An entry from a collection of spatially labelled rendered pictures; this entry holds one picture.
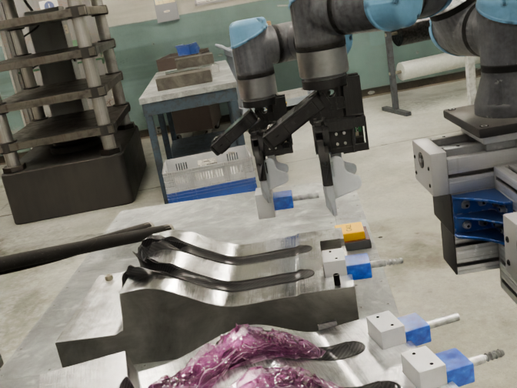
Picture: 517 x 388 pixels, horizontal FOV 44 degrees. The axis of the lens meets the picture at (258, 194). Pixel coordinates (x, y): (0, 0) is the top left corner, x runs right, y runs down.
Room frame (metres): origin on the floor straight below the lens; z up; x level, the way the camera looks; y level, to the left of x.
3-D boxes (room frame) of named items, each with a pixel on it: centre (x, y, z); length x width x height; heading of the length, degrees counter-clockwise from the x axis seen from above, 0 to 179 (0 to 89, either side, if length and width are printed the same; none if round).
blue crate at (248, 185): (4.22, 0.31, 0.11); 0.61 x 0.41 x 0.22; 92
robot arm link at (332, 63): (0.97, -0.13, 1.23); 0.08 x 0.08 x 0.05
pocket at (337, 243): (1.08, -0.12, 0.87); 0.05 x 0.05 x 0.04; 84
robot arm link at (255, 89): (1.27, -0.04, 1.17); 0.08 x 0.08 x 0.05
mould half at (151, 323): (1.05, 0.11, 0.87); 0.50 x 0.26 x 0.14; 84
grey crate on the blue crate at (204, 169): (4.21, 0.31, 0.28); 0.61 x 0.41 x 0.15; 92
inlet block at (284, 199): (1.27, -0.06, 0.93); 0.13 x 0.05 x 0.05; 85
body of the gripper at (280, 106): (1.27, -0.04, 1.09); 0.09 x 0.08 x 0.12; 84
